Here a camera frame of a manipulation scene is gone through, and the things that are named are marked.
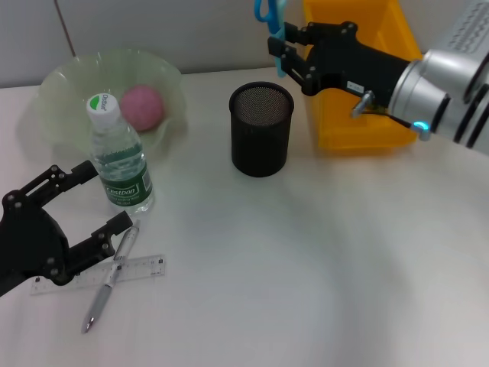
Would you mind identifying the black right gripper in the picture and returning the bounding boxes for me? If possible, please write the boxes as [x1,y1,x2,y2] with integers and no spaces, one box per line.
[267,21,416,107]

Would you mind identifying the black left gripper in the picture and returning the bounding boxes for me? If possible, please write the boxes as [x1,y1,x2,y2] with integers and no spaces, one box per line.
[0,160,134,297]

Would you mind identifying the blue scissors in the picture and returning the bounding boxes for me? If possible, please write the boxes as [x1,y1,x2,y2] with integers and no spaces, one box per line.
[254,0,288,80]

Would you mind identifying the clear green-label water bottle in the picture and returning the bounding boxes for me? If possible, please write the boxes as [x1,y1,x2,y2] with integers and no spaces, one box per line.
[86,93,156,214]

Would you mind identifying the pink peach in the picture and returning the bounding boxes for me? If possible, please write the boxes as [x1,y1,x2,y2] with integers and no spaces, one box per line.
[120,84,166,133]

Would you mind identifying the clear plastic ruler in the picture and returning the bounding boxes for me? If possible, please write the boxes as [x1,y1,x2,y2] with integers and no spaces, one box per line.
[30,253,167,296]

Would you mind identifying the silver pen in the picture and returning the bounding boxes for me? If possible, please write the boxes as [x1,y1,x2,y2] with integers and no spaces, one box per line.
[82,219,141,334]

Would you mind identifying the black mesh pen holder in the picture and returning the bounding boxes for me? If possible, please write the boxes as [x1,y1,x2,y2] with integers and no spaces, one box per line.
[228,80,295,178]

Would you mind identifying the pale green wavy fruit plate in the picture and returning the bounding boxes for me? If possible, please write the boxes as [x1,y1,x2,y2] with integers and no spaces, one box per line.
[36,48,190,161]

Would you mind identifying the yellow plastic bin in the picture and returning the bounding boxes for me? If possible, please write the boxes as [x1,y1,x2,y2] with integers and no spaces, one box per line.
[303,0,425,150]

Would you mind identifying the right arm cable with plug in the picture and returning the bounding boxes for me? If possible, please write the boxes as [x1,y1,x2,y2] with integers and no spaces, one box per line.
[351,90,417,131]

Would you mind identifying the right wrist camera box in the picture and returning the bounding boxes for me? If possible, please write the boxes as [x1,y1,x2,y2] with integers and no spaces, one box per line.
[429,0,489,77]

